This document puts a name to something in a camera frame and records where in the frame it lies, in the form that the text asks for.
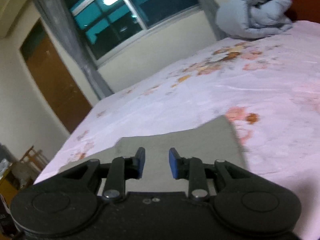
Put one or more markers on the brown wooden door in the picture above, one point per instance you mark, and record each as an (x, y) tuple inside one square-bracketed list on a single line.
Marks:
[(53, 80)]

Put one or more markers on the grey curtain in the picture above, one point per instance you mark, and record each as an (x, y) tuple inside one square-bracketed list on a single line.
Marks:
[(75, 42), (208, 7)]

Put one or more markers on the grey pants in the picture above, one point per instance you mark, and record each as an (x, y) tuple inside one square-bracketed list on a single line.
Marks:
[(187, 140)]

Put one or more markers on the bed with pink floral sheet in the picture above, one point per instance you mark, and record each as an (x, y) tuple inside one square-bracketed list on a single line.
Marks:
[(250, 85)]

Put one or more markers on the wooden chair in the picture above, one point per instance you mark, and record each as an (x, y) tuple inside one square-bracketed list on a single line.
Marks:
[(32, 158)]

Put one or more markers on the white framed window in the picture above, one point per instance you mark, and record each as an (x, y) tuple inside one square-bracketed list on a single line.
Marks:
[(125, 12)]

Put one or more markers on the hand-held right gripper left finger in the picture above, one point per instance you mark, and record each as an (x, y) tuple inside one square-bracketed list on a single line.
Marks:
[(140, 163)]

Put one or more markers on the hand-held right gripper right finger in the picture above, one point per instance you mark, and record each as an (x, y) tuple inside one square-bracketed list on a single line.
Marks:
[(173, 163)]

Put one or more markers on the light blue rolled quilt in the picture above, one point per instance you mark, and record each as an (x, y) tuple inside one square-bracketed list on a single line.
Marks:
[(252, 12)]

